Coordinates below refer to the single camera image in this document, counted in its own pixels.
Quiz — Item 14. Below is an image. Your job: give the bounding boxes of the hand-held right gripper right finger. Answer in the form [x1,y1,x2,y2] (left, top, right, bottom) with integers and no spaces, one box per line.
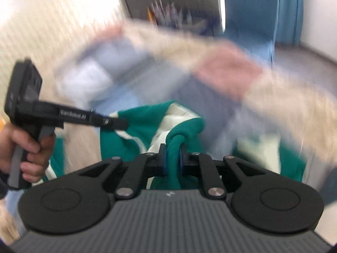
[178,150,266,199]

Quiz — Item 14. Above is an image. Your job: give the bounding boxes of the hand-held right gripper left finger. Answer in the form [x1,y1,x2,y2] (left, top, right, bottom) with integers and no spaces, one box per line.
[78,144,168,200]

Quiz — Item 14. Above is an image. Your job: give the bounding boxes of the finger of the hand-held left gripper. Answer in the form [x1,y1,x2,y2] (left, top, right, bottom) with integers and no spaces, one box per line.
[58,105,129,131]

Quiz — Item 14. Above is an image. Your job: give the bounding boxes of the green sweatshirt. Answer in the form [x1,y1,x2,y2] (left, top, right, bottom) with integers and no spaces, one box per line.
[43,100,307,190]

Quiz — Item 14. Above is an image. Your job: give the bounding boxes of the person's left hand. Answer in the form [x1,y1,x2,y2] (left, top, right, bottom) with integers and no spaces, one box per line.
[0,124,56,184]

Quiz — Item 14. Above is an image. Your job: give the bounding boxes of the beige quilted headboard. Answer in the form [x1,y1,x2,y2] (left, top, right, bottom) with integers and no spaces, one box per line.
[0,0,132,137]

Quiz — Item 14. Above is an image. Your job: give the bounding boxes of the patchwork quilt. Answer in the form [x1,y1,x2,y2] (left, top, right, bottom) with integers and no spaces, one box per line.
[53,18,337,169]

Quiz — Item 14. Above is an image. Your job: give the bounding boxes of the blue padded panel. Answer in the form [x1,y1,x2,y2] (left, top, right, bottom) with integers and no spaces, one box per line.
[222,0,279,66]

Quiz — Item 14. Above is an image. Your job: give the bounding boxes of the blue curtain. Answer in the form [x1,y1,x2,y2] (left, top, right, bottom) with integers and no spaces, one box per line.
[274,0,304,46]

